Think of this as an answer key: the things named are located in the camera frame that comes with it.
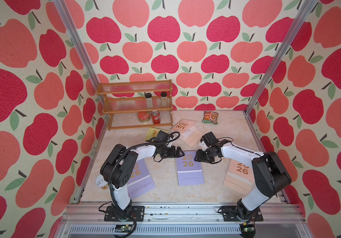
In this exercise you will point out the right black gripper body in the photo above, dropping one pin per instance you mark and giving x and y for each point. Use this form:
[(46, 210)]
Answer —
[(207, 156)]

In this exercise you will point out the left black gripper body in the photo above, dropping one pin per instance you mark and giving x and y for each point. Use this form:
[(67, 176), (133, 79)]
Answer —
[(168, 151)]

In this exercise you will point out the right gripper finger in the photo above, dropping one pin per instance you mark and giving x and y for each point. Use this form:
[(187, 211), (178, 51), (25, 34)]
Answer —
[(198, 158), (199, 152)]

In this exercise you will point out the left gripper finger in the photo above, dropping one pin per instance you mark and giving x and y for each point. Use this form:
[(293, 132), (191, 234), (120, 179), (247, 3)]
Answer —
[(179, 150), (179, 154)]

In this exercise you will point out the purple 2026 calendar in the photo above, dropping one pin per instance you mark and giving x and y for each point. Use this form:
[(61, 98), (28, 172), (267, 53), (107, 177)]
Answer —
[(140, 181), (189, 171)]

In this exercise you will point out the pink 2026 calendar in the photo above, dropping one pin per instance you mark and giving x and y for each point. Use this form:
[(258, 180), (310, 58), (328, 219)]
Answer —
[(188, 132), (239, 177)]

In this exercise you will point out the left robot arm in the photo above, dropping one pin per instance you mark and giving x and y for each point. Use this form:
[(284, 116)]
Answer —
[(119, 165)]

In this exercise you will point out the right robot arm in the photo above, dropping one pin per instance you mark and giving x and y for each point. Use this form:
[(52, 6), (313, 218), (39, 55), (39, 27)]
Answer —
[(270, 175)]

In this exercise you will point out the open pink 2026 calendar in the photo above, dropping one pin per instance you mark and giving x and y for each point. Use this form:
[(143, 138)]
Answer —
[(188, 132)]

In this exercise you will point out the left green 2026 calendar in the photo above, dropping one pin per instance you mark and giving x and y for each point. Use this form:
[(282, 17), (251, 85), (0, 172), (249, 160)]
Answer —
[(153, 132)]

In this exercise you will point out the green orange snack packet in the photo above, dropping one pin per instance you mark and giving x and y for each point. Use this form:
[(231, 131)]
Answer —
[(210, 117)]

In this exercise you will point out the red soda can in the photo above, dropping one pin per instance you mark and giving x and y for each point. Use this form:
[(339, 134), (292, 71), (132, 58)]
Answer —
[(155, 115)]

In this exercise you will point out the flat red tin can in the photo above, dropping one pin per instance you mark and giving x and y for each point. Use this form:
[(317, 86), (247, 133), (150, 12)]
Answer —
[(143, 116)]

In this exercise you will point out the wooden spice rack shelf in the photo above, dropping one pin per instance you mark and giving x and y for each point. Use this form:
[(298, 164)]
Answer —
[(123, 101)]

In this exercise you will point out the right glass spice jar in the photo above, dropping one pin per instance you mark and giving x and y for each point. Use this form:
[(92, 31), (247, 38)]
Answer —
[(163, 99)]

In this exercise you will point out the glass spice jar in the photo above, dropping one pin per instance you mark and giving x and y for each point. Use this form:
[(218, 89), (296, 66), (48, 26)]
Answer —
[(149, 100), (163, 99)]

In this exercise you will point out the left glass spice jar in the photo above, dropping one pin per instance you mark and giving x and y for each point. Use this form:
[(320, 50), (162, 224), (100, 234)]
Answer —
[(149, 100)]

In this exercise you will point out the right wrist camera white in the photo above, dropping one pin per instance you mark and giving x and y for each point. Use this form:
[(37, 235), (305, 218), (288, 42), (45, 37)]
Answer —
[(203, 144)]

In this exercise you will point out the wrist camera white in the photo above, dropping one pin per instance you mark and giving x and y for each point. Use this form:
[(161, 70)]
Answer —
[(166, 138), (203, 144)]

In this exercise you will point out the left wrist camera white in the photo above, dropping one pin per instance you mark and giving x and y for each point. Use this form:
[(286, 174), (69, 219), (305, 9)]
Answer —
[(166, 138)]

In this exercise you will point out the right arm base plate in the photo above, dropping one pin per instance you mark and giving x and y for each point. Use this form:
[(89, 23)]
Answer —
[(240, 214)]

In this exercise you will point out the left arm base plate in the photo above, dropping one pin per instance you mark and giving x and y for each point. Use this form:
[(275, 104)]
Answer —
[(133, 213)]

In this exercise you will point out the aluminium front rail frame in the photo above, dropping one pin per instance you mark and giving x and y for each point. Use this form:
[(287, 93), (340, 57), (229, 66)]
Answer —
[(182, 220)]

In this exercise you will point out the right aluminium corner post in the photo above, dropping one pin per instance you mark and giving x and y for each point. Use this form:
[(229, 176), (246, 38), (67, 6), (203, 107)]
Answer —
[(296, 25)]

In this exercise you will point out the aluminium corner post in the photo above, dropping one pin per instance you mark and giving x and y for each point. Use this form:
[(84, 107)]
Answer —
[(66, 18), (296, 25)]

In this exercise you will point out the left aluminium corner post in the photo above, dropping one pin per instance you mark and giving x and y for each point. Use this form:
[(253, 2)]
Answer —
[(66, 18)]

